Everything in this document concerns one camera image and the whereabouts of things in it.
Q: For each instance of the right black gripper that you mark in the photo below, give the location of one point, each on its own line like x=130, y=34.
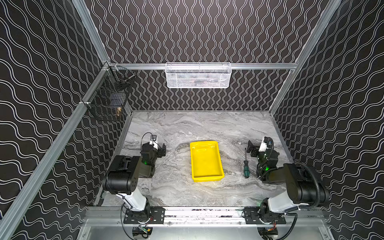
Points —
x=254, y=148

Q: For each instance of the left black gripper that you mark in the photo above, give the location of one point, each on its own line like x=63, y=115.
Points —
x=161, y=150

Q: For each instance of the green black screwdriver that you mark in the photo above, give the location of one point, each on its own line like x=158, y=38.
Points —
x=246, y=166

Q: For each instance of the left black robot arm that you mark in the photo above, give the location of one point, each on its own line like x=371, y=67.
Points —
x=121, y=180

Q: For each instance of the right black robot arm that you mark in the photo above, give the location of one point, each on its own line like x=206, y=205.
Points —
x=304, y=189

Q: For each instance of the yellow plastic bin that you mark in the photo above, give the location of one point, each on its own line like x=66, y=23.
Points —
x=206, y=164

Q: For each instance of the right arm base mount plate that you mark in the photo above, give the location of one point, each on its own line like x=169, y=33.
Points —
x=255, y=216

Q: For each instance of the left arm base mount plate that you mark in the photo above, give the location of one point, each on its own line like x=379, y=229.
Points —
x=153, y=215

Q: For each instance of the black wire wall basket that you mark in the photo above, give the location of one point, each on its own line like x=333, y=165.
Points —
x=110, y=99

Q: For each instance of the clear mesh wall basket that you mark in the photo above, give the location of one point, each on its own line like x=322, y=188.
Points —
x=198, y=75

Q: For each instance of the aluminium front rail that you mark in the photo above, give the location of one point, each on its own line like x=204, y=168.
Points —
x=183, y=217

